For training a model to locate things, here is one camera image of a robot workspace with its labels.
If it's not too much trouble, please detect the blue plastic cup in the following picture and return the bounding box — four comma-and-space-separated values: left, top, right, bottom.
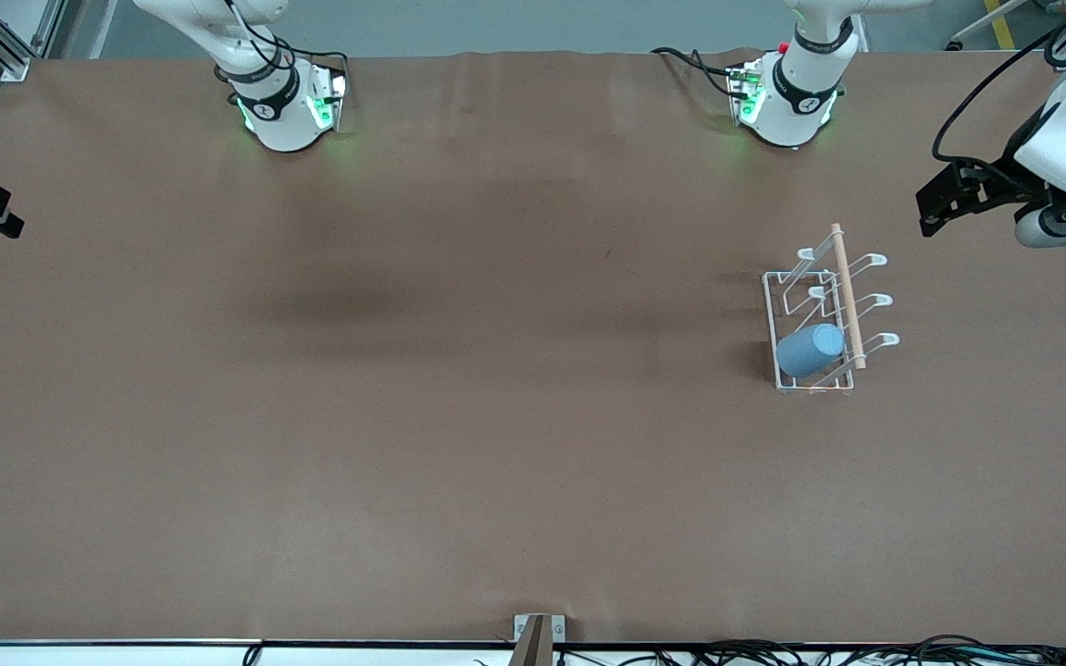
775, 323, 846, 380

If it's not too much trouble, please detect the grey metal bar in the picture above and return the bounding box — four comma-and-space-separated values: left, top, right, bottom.
946, 0, 1024, 52

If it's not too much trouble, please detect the brown table cover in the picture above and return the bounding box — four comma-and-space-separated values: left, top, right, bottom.
0, 48, 1066, 646

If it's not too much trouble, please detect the white wire cup rack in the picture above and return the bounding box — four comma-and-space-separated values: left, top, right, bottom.
762, 223, 901, 396

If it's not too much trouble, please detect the black left arm base cable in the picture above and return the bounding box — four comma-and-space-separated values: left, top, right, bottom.
651, 46, 739, 99

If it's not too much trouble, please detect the grey metal bracket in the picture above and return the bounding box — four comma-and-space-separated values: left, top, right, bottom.
514, 614, 567, 644

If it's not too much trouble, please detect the brown post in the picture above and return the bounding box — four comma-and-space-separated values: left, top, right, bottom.
509, 615, 554, 666

